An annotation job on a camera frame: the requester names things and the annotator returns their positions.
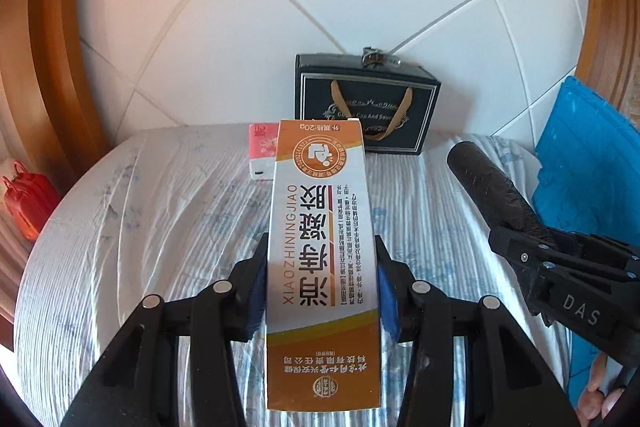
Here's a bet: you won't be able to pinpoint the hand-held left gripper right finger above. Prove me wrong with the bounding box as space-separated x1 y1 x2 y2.
375 234 576 427

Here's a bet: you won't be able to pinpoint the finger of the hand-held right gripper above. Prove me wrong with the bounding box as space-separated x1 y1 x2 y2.
487 227 640 280

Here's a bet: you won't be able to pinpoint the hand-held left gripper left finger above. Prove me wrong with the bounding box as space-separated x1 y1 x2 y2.
60 232 271 427

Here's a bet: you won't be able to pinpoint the black cylindrical roll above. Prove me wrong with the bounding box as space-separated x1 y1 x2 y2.
446 140 556 240

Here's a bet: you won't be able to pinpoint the orange and white medicine box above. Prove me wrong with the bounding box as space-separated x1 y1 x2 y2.
264 119 383 412

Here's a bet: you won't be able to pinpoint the blue plastic crate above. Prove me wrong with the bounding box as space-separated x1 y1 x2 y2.
531 76 640 390

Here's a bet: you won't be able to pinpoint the striped cloth-covered desktop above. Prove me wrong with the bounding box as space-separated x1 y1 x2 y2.
12 124 576 427

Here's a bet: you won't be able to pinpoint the person's right hand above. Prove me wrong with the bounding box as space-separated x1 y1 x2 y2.
582 354 640 427

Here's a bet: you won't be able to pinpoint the pink tissue pack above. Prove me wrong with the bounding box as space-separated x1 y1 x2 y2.
248 123 281 182

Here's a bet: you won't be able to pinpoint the metal clip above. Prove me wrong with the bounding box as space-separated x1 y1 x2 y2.
361 47 403 68

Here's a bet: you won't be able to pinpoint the red bag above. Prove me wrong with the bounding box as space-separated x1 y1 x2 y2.
1 161 62 242

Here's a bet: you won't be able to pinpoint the black gift box gold handles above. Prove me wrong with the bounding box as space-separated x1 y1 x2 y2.
292 52 442 156

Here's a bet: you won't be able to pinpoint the wooden door frame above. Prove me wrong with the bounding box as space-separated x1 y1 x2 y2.
575 0 640 122

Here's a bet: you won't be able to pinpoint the curved wooden frame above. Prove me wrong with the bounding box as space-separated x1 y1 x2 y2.
0 0 116 258

